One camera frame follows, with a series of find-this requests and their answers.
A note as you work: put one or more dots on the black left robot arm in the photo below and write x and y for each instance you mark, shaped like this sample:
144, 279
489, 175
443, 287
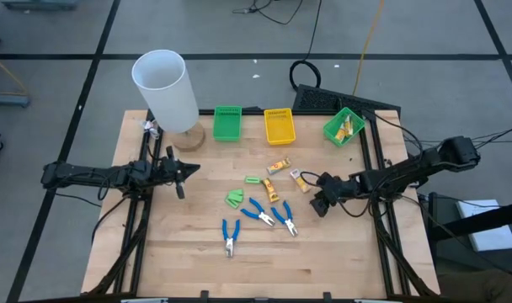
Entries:
83, 174

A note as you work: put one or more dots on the yellow plastic basket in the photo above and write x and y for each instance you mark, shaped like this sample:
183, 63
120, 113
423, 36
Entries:
280, 128

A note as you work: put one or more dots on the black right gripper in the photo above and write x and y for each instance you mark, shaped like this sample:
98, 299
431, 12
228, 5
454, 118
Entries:
334, 187

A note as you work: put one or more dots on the white notebook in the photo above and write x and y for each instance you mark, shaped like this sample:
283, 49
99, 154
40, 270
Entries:
485, 227

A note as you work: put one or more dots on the green plastic basket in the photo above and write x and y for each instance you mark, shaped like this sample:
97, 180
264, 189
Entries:
227, 126
328, 129

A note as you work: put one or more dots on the thick black beam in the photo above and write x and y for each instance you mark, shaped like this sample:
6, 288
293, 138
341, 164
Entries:
470, 223

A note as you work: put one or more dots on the green clip large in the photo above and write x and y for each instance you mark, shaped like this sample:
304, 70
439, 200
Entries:
235, 198

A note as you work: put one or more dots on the grey metal stand base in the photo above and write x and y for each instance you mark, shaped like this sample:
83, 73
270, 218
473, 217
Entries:
41, 4
7, 100

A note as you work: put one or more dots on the white table lamp wooden base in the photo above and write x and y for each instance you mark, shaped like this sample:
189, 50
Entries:
167, 92

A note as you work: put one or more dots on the green eraser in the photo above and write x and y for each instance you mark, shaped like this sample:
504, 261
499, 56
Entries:
231, 203
238, 192

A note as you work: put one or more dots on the green clip small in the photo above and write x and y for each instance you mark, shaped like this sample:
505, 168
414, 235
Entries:
252, 179

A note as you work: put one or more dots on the black perforated floor mat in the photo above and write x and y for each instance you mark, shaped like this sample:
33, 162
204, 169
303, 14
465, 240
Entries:
323, 99

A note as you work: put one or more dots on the black aluminium rig frame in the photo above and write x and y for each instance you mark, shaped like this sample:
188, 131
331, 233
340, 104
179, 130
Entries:
252, 112

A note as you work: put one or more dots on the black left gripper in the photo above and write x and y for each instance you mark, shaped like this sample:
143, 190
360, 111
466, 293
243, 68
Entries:
167, 170

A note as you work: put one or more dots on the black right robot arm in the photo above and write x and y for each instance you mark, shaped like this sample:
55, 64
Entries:
407, 168

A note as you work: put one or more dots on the black table clamp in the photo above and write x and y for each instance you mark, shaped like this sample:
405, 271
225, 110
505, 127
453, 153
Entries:
327, 296
204, 294

